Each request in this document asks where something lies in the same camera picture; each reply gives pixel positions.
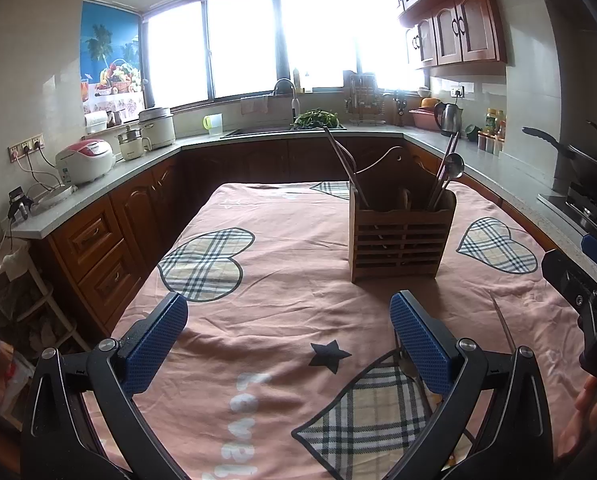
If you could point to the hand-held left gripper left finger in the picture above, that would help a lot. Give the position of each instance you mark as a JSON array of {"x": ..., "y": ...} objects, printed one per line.
[{"x": 153, "y": 340}]

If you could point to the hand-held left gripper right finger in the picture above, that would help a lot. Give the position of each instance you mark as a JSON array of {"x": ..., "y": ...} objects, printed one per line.
[{"x": 423, "y": 345}]

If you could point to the wooden utensil holder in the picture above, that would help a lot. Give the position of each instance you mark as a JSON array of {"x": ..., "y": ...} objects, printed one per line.
[{"x": 403, "y": 240}]

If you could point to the person's right hand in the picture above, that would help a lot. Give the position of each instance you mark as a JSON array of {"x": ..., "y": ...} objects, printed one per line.
[{"x": 588, "y": 420}]

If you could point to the gas stove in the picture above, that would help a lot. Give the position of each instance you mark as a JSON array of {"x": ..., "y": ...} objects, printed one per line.
[{"x": 588, "y": 210}]

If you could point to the black frying pan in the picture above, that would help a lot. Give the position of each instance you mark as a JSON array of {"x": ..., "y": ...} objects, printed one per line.
[{"x": 583, "y": 160}]

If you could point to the wooden lower cabinets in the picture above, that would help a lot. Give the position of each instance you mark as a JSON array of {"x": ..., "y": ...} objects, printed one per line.
[{"x": 143, "y": 220}]

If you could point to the wooden cabinets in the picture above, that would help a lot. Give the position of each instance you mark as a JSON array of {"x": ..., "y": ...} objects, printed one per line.
[
  {"x": 143, "y": 220},
  {"x": 453, "y": 25}
]

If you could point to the pink printed tablecloth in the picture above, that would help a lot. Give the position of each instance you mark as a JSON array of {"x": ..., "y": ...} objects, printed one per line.
[{"x": 278, "y": 310}]

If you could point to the white shelf rack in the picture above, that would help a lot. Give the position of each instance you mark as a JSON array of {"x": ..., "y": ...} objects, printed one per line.
[{"x": 33, "y": 280}]

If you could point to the plastic bag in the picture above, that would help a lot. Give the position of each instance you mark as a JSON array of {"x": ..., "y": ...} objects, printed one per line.
[{"x": 3, "y": 375}]

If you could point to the row of spice jars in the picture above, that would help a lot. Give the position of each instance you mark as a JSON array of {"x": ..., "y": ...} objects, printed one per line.
[{"x": 490, "y": 144}]

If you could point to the red-capped sauce bottle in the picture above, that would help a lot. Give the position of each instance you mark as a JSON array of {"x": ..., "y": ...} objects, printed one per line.
[{"x": 501, "y": 122}]

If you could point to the metal spoon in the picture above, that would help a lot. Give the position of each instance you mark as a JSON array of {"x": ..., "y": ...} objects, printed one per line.
[{"x": 456, "y": 166}]

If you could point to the yellow-green bottle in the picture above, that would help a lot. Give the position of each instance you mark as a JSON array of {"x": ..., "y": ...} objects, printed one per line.
[{"x": 490, "y": 120}]

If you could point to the white round appliance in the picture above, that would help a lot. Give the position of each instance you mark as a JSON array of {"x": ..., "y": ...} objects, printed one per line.
[{"x": 53, "y": 197}]

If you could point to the green mug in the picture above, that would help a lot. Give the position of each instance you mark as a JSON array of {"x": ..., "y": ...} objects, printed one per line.
[{"x": 472, "y": 132}]

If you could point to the white and red rice cooker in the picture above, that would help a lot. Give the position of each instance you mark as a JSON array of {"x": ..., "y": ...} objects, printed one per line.
[{"x": 86, "y": 162}]

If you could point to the small black device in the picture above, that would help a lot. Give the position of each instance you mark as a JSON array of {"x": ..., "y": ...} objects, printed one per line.
[{"x": 19, "y": 205}]

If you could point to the small cream electric pot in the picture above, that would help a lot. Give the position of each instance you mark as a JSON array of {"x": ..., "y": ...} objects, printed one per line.
[{"x": 133, "y": 145}]

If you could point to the stainless steel kettle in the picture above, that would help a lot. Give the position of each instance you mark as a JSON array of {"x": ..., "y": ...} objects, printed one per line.
[{"x": 449, "y": 119}]

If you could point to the large white cooker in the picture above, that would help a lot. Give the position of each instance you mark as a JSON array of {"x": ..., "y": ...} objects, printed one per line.
[{"x": 156, "y": 130}]

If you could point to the pink basin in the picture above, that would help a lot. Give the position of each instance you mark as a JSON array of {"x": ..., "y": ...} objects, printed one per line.
[{"x": 423, "y": 119}]

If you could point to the orange bowl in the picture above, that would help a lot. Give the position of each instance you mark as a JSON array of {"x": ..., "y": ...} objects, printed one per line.
[{"x": 429, "y": 104}]

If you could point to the kitchen sink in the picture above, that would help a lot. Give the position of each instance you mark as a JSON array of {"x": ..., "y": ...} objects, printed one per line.
[{"x": 263, "y": 131}]

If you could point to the knife block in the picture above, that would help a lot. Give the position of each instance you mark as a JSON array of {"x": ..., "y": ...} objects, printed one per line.
[{"x": 401, "y": 110}]

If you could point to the green vegetables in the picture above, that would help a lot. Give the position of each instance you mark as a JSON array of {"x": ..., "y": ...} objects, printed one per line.
[{"x": 317, "y": 120}]

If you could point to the dish rack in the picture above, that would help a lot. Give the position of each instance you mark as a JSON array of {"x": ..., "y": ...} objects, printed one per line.
[{"x": 364, "y": 100}]

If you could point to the pink towel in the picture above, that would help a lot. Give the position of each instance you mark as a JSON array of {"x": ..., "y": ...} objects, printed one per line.
[{"x": 254, "y": 104}]

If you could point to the wooden upper cabinets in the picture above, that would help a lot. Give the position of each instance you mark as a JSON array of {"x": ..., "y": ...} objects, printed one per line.
[{"x": 453, "y": 25}]

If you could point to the metal faucet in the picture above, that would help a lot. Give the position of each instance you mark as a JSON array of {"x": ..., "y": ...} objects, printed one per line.
[{"x": 294, "y": 105}]

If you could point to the bottle on windowsill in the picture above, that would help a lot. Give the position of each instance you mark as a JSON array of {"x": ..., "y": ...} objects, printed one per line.
[{"x": 298, "y": 82}]

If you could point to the kitchen window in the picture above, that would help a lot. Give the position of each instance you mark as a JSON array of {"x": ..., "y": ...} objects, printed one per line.
[{"x": 248, "y": 40}]

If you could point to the white wall outlet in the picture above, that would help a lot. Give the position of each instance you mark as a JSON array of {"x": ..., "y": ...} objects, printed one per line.
[{"x": 457, "y": 92}]

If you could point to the row of wall outlets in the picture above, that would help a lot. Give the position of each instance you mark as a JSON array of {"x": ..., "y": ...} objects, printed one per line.
[{"x": 26, "y": 147}]

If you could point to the wall poster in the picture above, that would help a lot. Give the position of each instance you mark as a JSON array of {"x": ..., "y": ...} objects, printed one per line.
[{"x": 111, "y": 50}]

